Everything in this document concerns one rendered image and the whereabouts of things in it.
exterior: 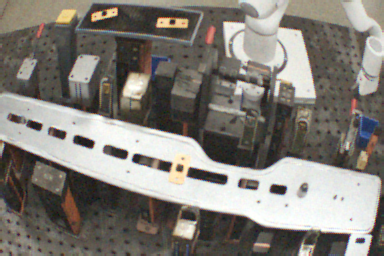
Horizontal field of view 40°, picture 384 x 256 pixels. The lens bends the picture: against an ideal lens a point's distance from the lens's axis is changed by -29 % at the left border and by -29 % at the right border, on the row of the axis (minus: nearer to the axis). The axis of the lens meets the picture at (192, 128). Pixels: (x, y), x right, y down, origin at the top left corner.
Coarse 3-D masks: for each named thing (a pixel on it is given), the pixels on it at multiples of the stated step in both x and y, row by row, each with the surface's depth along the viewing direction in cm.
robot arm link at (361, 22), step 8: (344, 0) 157; (352, 0) 155; (360, 0) 157; (344, 8) 161; (352, 8) 157; (360, 8) 157; (352, 16) 160; (360, 16) 159; (352, 24) 164; (360, 24) 161; (368, 24) 162; (376, 24) 166; (368, 32) 176; (376, 32) 171
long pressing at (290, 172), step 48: (0, 96) 186; (48, 144) 176; (96, 144) 177; (144, 144) 178; (192, 144) 178; (144, 192) 171; (192, 192) 171; (240, 192) 171; (288, 192) 171; (336, 192) 170
